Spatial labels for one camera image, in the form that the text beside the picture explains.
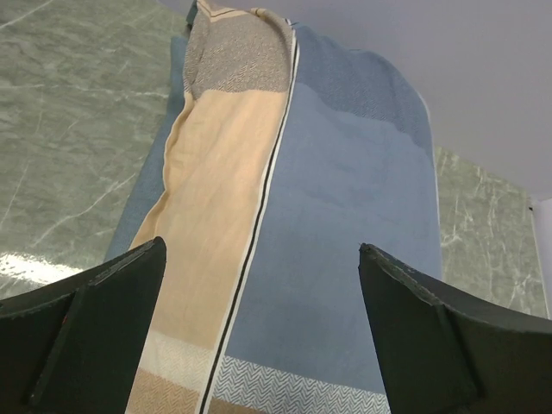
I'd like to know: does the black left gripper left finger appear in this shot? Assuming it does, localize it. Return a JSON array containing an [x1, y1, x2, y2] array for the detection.
[[1, 237, 166, 413]]

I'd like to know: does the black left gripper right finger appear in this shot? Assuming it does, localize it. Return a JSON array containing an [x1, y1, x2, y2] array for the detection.
[[359, 244, 551, 413]]

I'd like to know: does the blue patterned pillowcase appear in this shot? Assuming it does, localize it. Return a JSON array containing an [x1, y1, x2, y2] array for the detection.
[[109, 1, 441, 413]]

